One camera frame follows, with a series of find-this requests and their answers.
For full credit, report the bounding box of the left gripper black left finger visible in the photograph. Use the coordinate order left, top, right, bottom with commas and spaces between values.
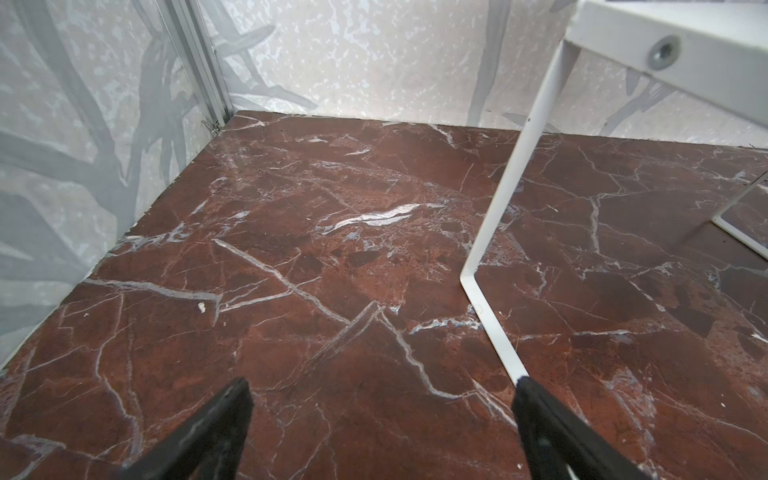
117, 377, 254, 479

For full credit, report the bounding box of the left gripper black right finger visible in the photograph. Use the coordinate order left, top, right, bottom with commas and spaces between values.
511, 376, 649, 480

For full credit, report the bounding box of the white two-tier metal shelf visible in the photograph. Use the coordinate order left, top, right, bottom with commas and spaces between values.
460, 1, 767, 382

